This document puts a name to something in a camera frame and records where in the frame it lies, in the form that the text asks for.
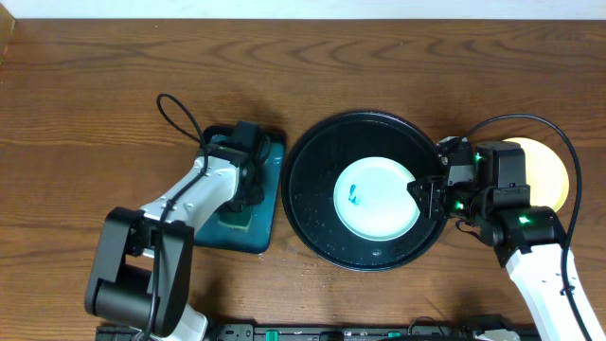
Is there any mint plate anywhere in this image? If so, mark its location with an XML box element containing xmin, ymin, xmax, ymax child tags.
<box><xmin>333</xmin><ymin>156</ymin><xmax>420</xmax><ymax>242</ymax></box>

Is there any green yellow sponge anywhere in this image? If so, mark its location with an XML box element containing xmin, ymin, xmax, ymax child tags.
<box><xmin>218</xmin><ymin>210</ymin><xmax>252</xmax><ymax>231</ymax></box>

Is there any yellow plate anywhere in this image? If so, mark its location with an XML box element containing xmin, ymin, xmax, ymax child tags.
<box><xmin>507</xmin><ymin>137</ymin><xmax>570</xmax><ymax>211</ymax></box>

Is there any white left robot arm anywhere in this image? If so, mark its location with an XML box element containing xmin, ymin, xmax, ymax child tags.
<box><xmin>84</xmin><ymin>140</ymin><xmax>272</xmax><ymax>340</ymax></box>

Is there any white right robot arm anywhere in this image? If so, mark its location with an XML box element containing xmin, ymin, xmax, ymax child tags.
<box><xmin>408</xmin><ymin>136</ymin><xmax>605</xmax><ymax>340</ymax></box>

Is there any round black tray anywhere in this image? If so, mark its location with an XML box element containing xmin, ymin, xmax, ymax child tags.
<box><xmin>281</xmin><ymin>111</ymin><xmax>446</xmax><ymax>272</ymax></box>

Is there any black rectangular water tub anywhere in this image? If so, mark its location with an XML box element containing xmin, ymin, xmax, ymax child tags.
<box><xmin>194</xmin><ymin>130</ymin><xmax>286</xmax><ymax>254</ymax></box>

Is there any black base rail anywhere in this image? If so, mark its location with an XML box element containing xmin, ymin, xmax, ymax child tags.
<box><xmin>94</xmin><ymin>314</ymin><xmax>541</xmax><ymax>341</ymax></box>

